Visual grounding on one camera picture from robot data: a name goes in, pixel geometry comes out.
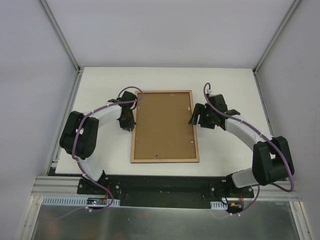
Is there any blue wooden picture frame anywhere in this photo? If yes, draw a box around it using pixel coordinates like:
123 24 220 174
130 89 200 164

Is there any brown cardboard backing board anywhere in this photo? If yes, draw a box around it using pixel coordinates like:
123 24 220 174
133 92 197 160

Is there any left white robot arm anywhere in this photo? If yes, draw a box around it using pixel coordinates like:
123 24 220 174
59 90 139 195

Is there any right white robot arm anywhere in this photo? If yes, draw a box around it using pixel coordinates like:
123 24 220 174
189 93 295 198

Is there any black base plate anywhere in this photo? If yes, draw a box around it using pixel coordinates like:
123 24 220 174
77 174 254 209

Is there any right white cable duct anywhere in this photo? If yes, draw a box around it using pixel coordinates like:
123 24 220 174
210 201 228 211

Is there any white cable duct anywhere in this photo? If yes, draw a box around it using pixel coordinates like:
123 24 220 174
42 196 120 208
210 201 228 211

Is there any aluminium front rail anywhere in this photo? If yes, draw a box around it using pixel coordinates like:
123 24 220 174
18 176 314 240

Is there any left white cable duct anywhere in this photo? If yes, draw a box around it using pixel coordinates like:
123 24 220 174
42 196 120 208

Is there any right aluminium corner post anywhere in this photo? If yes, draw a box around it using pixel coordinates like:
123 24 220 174
252 0 303 75

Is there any aluminium corner post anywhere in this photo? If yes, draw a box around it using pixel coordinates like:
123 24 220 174
38 0 81 73
252 0 303 75

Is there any left aluminium corner post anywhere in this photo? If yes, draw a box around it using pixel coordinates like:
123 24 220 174
38 0 81 73

